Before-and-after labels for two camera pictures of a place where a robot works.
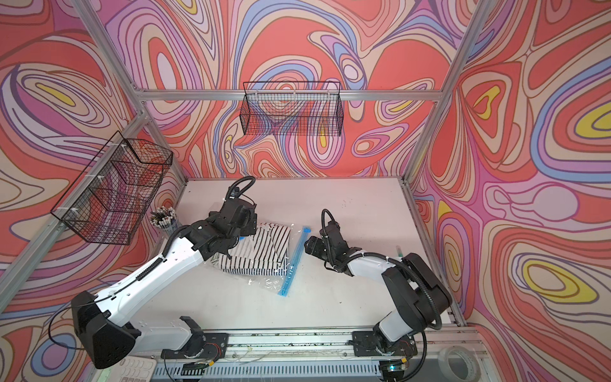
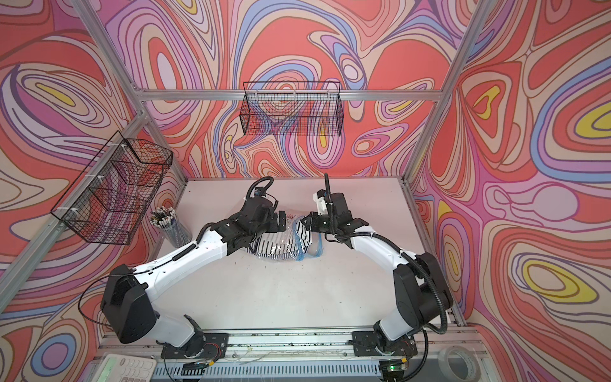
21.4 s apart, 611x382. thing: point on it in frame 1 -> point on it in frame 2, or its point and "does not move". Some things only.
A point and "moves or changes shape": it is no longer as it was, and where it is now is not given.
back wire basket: x=292 y=108 does not move
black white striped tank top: x=264 y=254 moves or changes shape
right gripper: x=313 y=247 -> x=313 y=226
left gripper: x=251 y=225 -> x=275 y=226
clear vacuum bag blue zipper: x=267 y=259 moves or changes shape
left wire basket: x=112 y=199 does not move
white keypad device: x=127 y=369 does not move
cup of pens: x=165 y=219 does not move
